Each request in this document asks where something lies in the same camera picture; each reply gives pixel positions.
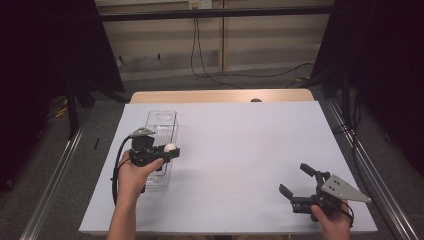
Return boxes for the black horizontal metal bar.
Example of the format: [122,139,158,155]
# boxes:
[98,5,334,23]

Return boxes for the person's left hand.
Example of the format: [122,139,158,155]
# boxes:
[117,149,165,202]

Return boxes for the yellow cable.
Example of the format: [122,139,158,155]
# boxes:
[46,95,70,120]

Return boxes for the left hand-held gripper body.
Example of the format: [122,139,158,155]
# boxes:
[129,127,165,168]

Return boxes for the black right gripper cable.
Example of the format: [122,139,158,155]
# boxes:
[339,200,355,230]

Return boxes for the long black floor cable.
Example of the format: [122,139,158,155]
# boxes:
[194,16,316,80]

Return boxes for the black curtain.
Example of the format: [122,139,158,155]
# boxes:
[309,0,424,175]
[0,0,126,193]

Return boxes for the white wall socket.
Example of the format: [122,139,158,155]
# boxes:
[188,0,214,10]

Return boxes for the black hanging cable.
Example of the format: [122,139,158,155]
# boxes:
[189,16,245,90]

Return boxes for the black cable beside rail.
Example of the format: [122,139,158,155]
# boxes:
[332,89,368,196]

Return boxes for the person's right hand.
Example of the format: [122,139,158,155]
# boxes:
[310,199,353,240]

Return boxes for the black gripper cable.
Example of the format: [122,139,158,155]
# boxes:
[110,134,134,207]
[339,200,355,230]

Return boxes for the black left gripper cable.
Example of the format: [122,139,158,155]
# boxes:
[110,134,134,207]

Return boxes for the light wooden table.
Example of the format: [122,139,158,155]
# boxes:
[129,88,315,104]

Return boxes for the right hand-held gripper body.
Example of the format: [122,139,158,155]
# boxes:
[291,171,372,223]

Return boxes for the white table board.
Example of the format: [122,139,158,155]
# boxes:
[78,101,378,234]

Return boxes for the metal floor rail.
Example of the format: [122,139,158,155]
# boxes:
[325,99,420,240]
[19,124,86,240]

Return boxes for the black stand leg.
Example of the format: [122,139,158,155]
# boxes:
[64,79,132,141]

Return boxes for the clear plastic egg tray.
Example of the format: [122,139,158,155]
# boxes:
[143,110,179,194]

